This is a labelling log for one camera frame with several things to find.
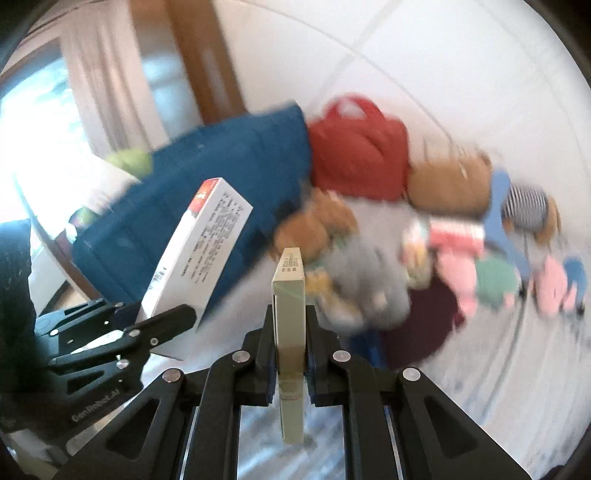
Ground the pastel tissue packet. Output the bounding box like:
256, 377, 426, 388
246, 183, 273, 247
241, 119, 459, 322
401, 217, 433, 290

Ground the window with grid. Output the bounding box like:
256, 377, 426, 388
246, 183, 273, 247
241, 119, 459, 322
1, 41, 95, 230

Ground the blue plastic crate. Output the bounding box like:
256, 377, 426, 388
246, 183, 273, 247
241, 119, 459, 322
72, 103, 311, 312

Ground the dark maroon knitted cloth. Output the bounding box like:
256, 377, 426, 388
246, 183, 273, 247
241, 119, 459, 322
380, 276, 465, 370

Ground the white curtain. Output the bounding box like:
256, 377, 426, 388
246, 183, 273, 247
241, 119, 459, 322
59, 1, 168, 157

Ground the grey fluffy plush toy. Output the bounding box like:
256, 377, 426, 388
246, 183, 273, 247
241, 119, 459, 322
322, 236, 411, 332

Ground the white red medicine box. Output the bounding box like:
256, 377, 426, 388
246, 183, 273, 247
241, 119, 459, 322
136, 177, 254, 361

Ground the blue plastic back scratcher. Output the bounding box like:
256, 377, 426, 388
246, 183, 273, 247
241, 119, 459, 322
482, 169, 532, 281

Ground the green frog plush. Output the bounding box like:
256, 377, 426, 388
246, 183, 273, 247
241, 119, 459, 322
68, 148, 153, 232

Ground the red toy suitcase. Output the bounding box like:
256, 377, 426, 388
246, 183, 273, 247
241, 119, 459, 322
308, 94, 410, 202

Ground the pink pig plush green shirt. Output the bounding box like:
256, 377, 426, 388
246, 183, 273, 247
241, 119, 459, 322
435, 249, 522, 319

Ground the pink tissue pack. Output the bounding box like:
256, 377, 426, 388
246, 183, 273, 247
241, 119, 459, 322
428, 217, 485, 256

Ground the small brown plush bear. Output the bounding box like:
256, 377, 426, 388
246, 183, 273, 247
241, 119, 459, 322
270, 188, 359, 263

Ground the pink pig plush blue shirt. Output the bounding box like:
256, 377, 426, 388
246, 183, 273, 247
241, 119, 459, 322
532, 256, 588, 317

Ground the wooden door frame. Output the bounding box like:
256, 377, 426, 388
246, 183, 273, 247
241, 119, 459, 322
129, 1, 246, 137

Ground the thin cream cardboard box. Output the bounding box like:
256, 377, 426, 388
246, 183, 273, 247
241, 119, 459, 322
271, 248, 305, 444

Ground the large brown plush dog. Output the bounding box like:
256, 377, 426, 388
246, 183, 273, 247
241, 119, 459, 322
407, 151, 562, 246

